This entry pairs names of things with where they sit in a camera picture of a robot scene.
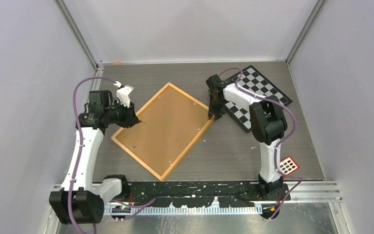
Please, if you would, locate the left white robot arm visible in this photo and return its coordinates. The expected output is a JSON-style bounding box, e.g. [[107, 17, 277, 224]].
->
[[49, 87, 141, 225]]

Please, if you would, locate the white slotted cable duct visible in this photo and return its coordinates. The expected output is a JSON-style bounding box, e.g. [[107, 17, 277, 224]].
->
[[103, 206, 265, 216]]

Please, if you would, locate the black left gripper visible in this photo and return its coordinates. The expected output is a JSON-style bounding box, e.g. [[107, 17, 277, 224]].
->
[[105, 98, 139, 129]]

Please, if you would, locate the red white grid block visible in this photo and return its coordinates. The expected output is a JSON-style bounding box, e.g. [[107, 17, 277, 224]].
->
[[280, 156, 300, 175]]

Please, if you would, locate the aluminium rail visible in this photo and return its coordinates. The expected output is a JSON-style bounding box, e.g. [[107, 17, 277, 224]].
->
[[77, 66, 104, 130], [49, 181, 343, 205]]

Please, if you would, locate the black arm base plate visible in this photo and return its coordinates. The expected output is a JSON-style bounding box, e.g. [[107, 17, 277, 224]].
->
[[113, 181, 288, 208]]

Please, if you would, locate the aluminium left side rail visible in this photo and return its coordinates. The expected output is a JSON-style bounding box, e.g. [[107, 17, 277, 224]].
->
[[77, 66, 104, 130]]

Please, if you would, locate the aluminium front rail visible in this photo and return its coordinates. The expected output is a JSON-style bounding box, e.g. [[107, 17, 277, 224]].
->
[[49, 181, 343, 205]]

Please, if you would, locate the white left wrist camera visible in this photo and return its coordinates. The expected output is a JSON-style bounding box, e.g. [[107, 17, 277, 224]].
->
[[113, 81, 134, 108]]

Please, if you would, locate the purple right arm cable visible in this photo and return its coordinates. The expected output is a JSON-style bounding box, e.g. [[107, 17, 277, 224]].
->
[[218, 67, 304, 221]]

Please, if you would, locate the black white chessboard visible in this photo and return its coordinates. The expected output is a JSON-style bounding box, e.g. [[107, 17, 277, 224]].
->
[[224, 65, 293, 133]]

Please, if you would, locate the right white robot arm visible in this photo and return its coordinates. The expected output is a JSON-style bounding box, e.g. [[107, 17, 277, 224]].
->
[[206, 75, 287, 200]]

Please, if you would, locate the yellow picture frame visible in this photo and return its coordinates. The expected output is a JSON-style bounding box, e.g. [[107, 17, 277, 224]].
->
[[111, 82, 213, 181]]

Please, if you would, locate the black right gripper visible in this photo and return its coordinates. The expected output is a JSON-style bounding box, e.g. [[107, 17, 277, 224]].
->
[[209, 95, 226, 120]]

